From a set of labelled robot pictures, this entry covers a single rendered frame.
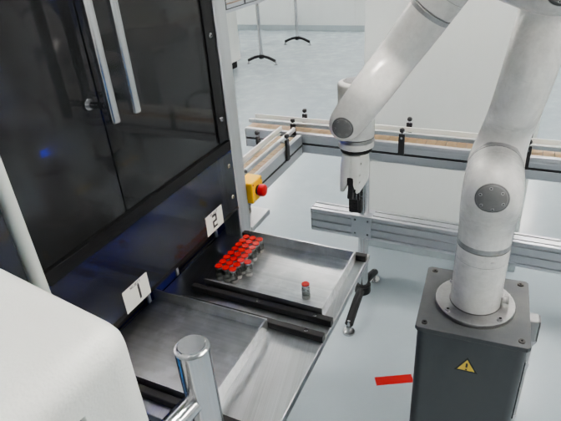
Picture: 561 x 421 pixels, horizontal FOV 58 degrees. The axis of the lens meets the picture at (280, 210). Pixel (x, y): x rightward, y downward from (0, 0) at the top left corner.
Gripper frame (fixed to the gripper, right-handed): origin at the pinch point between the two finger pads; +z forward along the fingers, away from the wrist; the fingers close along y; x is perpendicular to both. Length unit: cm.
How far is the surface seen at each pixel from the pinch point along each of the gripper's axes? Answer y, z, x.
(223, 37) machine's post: -10, -38, -39
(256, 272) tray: 8.2, 22.0, -26.4
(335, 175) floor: -229, 110, -85
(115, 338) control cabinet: 94, -44, 15
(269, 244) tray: -6.1, 22.0, -29.2
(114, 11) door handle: 34, -52, -34
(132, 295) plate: 42, 8, -40
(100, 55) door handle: 40, -45, -34
